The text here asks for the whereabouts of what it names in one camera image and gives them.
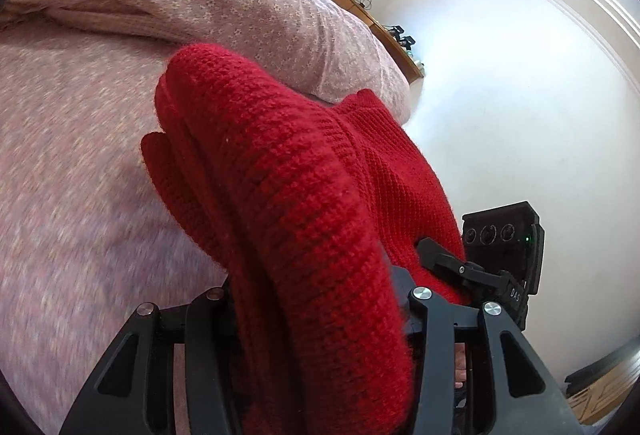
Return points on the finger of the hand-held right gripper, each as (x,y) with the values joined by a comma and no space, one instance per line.
(465,272)

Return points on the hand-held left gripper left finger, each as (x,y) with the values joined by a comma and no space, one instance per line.
(200,340)

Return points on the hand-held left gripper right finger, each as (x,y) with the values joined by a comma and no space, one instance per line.
(435,340)

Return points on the red knitted sweater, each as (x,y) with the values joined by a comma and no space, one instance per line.
(300,195)

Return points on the pink floral bedspread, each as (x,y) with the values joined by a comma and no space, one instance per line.
(75,190)

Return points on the black devices on cabinet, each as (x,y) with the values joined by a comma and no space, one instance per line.
(402,40)

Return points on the wooden bedside cabinet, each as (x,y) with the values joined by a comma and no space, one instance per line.
(360,10)

